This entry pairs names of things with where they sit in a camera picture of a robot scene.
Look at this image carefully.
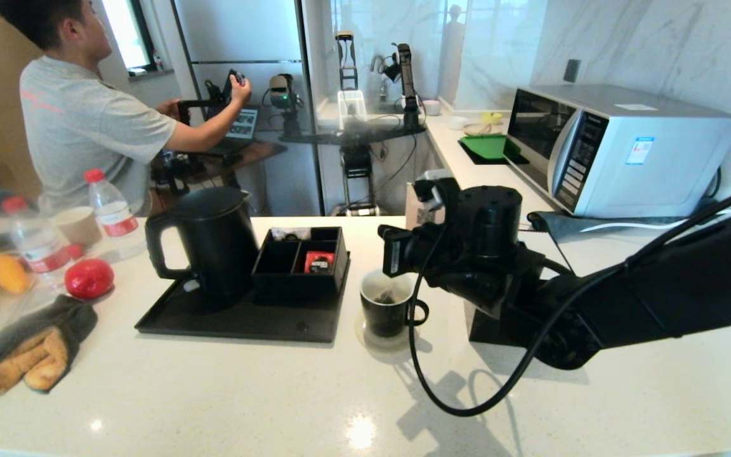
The black electric kettle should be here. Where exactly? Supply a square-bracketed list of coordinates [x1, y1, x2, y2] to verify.
[145, 186, 260, 299]

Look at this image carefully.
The acrylic QR code sign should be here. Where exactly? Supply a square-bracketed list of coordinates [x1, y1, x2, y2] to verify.
[405, 182, 445, 229]

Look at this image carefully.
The black mug white inside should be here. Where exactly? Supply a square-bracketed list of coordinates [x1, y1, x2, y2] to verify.
[359, 270, 430, 338]

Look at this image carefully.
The beige coaster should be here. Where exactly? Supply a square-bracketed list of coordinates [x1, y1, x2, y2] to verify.
[354, 310, 421, 350]

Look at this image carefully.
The red sachet packet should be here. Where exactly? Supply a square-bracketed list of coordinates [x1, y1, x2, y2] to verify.
[304, 251, 336, 275]

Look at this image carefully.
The black equipment stand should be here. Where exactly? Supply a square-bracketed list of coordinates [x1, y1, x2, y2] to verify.
[277, 123, 430, 217]

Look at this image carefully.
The black tissue box white lid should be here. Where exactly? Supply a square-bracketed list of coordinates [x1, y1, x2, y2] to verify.
[465, 298, 550, 348]

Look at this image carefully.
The black flat tray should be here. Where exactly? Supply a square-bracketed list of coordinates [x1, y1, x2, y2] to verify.
[458, 139, 529, 166]

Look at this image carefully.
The green cutting board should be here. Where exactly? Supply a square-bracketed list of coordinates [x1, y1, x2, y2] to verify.
[459, 133, 522, 160]

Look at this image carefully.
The black compartment organizer box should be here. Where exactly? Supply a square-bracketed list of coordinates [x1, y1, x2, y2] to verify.
[251, 227, 348, 302]

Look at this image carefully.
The black serving tray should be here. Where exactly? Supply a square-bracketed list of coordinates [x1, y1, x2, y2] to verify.
[135, 251, 350, 344]

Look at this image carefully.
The black ladder rack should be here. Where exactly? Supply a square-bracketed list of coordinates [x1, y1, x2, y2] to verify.
[335, 29, 359, 91]

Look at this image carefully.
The open laptop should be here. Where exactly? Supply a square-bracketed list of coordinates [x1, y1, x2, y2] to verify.
[204, 107, 260, 156]

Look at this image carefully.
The silver microwave oven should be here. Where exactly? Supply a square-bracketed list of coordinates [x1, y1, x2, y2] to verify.
[504, 84, 731, 218]

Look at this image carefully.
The grey refrigerator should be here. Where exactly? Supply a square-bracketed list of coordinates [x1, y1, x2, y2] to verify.
[172, 0, 326, 216]

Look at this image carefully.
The water bottle red cap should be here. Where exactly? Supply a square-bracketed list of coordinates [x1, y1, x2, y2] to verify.
[83, 169, 142, 256]
[1, 197, 74, 280]

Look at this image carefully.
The red toy tomato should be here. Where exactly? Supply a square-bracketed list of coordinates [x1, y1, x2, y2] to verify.
[64, 258, 115, 300]

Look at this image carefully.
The brown paper cup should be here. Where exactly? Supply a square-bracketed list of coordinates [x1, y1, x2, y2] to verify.
[51, 206, 103, 249]

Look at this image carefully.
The person in grey t-shirt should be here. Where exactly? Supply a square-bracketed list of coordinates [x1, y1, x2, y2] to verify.
[0, 0, 252, 216]

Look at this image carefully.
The window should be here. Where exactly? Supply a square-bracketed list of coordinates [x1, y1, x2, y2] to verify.
[100, 0, 157, 74]

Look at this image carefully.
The grey and orange cloth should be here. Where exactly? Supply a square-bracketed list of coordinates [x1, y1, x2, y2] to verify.
[0, 296, 98, 395]

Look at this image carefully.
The orange fruit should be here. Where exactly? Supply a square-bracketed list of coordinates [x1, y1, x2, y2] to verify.
[0, 254, 30, 294]

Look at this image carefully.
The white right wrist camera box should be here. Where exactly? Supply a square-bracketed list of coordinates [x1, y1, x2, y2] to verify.
[413, 169, 458, 210]

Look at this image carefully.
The black right camera cable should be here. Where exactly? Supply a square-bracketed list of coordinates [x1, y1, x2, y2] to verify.
[407, 181, 731, 418]

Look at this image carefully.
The white cable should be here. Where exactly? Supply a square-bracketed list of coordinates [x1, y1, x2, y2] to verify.
[580, 202, 731, 233]

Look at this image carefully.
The black power cable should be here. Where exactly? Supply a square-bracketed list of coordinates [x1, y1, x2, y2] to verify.
[689, 166, 728, 220]

